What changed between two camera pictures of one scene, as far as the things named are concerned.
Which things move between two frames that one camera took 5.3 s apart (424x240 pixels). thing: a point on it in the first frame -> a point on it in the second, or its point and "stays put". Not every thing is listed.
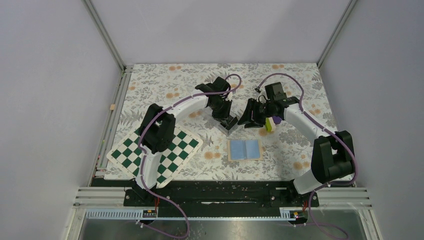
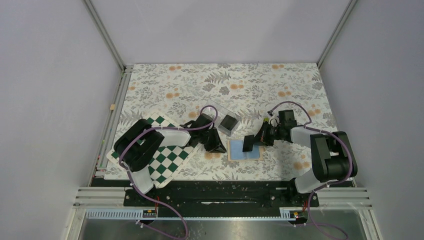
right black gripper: [257, 122] -> [261, 138]
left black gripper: [224, 116] -> [215, 147]
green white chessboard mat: [128, 155] stays put
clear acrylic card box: [207, 117] stays put
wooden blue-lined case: [244, 150] stays put
